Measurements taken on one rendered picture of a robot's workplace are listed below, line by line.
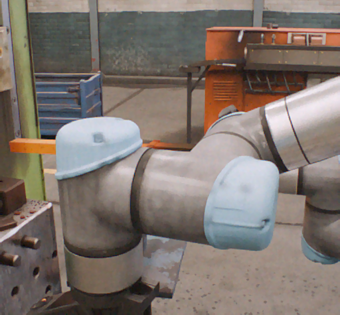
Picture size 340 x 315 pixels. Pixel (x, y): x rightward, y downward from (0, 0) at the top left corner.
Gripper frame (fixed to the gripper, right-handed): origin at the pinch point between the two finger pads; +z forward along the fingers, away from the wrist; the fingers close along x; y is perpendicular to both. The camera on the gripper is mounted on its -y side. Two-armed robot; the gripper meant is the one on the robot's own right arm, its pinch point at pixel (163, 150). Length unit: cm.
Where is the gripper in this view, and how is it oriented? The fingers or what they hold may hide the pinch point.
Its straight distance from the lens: 77.7
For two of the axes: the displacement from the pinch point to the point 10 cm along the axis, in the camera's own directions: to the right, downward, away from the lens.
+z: -9.5, -0.8, 3.0
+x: 3.0, -3.0, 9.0
